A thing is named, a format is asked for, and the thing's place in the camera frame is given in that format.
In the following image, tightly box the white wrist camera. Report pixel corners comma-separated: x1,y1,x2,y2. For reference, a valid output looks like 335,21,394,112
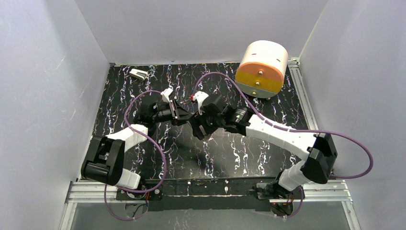
191,91,209,115
160,87,173,104

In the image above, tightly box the white remote control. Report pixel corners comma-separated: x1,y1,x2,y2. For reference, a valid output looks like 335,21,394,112
202,129,212,141

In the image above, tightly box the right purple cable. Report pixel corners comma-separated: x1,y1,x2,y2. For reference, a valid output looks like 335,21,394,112
192,72,374,219

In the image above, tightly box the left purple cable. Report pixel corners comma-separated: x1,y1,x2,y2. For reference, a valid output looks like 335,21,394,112
104,90,168,221

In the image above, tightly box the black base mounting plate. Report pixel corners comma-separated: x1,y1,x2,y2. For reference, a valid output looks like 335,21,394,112
116,177,302,215

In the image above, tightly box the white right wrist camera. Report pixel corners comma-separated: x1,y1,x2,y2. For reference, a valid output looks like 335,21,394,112
191,91,209,115

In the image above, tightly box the aluminium frame rail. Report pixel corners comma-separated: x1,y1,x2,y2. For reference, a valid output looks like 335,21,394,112
59,59,361,230

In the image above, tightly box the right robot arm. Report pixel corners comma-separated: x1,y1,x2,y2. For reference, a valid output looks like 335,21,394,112
188,92,338,194

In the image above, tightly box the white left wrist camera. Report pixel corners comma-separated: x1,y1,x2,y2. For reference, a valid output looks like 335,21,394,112
160,87,173,104

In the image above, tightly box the purple cable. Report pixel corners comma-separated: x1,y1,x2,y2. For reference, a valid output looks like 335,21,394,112
192,72,374,219
104,90,168,221

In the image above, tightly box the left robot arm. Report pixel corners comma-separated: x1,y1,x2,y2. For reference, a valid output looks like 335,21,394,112
81,100,192,190

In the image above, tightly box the pink orange cylindrical drawer box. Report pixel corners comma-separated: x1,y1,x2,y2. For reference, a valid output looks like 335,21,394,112
236,40,288,98

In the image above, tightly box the small white clip object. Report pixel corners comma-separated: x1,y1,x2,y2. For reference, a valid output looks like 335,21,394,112
129,69,149,81

